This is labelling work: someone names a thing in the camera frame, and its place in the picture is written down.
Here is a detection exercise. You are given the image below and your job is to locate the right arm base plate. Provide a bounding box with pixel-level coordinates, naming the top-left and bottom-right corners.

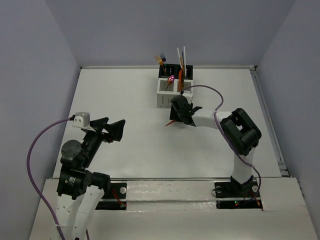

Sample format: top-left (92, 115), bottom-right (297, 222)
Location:
top-left (211, 181), bottom-right (263, 210)

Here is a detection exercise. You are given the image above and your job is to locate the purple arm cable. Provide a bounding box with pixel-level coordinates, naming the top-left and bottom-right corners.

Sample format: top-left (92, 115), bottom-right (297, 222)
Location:
top-left (26, 116), bottom-right (90, 240)
top-left (182, 85), bottom-right (262, 203)

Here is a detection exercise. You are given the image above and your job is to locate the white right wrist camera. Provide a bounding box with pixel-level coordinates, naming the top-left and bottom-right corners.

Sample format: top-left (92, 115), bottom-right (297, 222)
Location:
top-left (180, 90), bottom-right (193, 100)

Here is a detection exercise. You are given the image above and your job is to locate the yellow black handled knife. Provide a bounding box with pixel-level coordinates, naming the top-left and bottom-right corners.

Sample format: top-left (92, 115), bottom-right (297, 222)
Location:
top-left (180, 71), bottom-right (185, 90)

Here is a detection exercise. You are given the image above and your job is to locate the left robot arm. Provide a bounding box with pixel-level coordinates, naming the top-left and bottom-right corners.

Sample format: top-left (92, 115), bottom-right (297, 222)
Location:
top-left (50, 112), bottom-right (127, 240)

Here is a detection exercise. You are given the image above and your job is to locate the iridescent rainbow metal fork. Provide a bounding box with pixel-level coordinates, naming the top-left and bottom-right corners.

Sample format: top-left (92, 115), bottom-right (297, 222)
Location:
top-left (159, 52), bottom-right (167, 73)

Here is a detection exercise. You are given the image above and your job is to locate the orange plastic spoon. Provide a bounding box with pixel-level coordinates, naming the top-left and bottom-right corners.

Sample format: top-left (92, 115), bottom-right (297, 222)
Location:
top-left (165, 120), bottom-right (176, 127)

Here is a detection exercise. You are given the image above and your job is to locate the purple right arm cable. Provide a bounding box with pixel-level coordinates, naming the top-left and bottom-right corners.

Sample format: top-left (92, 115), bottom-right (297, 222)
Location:
top-left (182, 85), bottom-right (262, 203)

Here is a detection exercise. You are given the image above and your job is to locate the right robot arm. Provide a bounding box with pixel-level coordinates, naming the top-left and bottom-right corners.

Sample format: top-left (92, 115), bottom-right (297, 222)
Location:
top-left (169, 95), bottom-right (262, 196)

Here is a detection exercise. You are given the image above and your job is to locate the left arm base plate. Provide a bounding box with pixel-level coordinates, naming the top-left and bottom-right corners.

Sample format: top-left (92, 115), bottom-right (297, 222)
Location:
top-left (95, 181), bottom-right (128, 211)

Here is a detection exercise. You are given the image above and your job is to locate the white utensil caddy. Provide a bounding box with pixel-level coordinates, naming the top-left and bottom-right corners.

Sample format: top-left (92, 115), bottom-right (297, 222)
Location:
top-left (156, 78), bottom-right (194, 108)

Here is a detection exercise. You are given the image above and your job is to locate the black utensil caddy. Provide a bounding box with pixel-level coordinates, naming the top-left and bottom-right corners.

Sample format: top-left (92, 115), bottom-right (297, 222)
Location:
top-left (158, 64), bottom-right (193, 80)

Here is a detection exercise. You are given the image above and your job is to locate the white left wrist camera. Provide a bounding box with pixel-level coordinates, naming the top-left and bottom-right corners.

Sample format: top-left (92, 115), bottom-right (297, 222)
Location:
top-left (72, 112), bottom-right (90, 129)

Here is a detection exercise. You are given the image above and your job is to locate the aluminium table rail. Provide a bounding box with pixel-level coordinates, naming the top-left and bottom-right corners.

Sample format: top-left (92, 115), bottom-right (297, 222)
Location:
top-left (250, 69), bottom-right (291, 178)

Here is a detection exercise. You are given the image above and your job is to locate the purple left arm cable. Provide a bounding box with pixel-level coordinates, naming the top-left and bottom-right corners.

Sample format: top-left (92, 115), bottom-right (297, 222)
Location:
top-left (26, 116), bottom-right (90, 240)

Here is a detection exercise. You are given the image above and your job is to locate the orange red chopstick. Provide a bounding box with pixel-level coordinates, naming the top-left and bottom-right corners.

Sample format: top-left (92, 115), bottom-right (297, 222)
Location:
top-left (181, 51), bottom-right (185, 74)

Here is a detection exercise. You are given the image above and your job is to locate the gold metal spoon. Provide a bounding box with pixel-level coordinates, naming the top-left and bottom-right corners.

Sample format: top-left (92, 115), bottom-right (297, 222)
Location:
top-left (165, 74), bottom-right (175, 91)

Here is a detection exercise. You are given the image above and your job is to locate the amber plastic fork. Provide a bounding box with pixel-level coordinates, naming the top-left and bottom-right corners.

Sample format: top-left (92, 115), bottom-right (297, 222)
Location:
top-left (154, 55), bottom-right (166, 73)

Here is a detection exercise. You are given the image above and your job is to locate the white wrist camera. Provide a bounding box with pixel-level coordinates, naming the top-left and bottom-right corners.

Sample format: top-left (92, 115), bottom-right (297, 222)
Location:
top-left (180, 90), bottom-right (193, 100)
top-left (72, 112), bottom-right (90, 129)

